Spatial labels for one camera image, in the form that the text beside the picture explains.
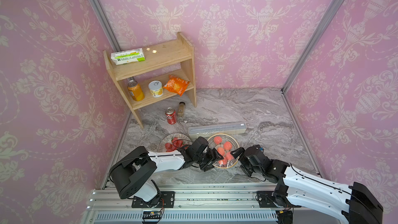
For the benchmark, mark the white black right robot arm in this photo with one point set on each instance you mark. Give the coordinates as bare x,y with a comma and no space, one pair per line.
350,204

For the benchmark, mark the wooden two-tier shelf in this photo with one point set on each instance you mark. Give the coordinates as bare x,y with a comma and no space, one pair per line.
157,56

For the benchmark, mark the orange drink can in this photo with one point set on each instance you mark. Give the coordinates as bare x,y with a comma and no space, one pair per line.
135,90

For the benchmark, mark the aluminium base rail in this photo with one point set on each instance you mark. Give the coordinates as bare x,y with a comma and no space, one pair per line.
244,203

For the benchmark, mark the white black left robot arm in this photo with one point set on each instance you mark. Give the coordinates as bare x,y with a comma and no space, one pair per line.
132,174

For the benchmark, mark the aluminium corner frame post left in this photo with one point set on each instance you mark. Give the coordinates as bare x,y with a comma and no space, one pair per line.
105,24

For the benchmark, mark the red cola can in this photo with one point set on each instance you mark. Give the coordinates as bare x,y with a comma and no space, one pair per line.
171,116

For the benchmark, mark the cream plastic wrap dispenser box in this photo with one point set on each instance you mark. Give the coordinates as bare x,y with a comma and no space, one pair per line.
207,131

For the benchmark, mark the white yellow tin can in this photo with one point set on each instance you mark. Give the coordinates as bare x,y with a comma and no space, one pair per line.
156,88

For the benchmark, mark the aluminium corner frame post right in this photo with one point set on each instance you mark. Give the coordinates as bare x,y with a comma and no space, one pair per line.
322,26

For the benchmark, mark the orange snack bag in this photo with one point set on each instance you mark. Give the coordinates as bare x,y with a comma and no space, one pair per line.
176,85

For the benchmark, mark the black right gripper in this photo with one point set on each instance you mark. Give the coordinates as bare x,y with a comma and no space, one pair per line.
241,160

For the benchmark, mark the aluminium corner frame post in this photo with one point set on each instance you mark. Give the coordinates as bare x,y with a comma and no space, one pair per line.
105,24
322,26

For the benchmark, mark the green white carton box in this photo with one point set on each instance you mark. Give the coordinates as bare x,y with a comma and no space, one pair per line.
129,56

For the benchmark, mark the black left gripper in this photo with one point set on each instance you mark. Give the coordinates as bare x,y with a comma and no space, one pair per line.
213,158

